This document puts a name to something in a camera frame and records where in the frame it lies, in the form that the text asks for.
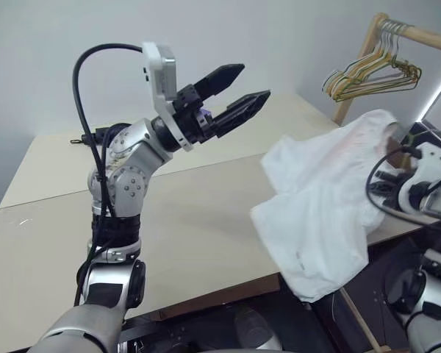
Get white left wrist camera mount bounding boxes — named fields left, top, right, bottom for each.
left=141, top=41, right=193, bottom=154

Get gold wire hanger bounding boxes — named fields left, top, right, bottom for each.
left=321, top=20, right=423, bottom=101

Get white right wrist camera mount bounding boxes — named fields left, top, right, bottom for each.
left=397, top=142, right=441, bottom=215

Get dark purple folded umbrella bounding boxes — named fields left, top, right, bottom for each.
left=68, top=126, right=113, bottom=147

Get wooden stick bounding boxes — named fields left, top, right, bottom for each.
left=338, top=288, right=390, bottom=353

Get wooden clothes rack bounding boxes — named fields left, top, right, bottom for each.
left=332, top=13, right=441, bottom=126

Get white shirt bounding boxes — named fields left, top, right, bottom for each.
left=249, top=109, right=400, bottom=304

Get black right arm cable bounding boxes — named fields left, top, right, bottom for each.
left=365, top=146, right=441, bottom=226

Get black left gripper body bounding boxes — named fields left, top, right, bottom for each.
left=170, top=83, right=221, bottom=145

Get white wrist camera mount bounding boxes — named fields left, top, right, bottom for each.
left=397, top=142, right=441, bottom=215
left=141, top=41, right=193, bottom=154

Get grey rounded shape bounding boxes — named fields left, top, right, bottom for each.
left=234, top=307, right=282, bottom=351

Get brown cardboard box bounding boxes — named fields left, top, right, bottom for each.
left=384, top=123, right=420, bottom=174

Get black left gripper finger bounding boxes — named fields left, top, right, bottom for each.
left=212, top=89, right=272, bottom=139
left=193, top=63, right=245, bottom=101

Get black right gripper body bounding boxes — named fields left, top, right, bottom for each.
left=370, top=171, right=404, bottom=207

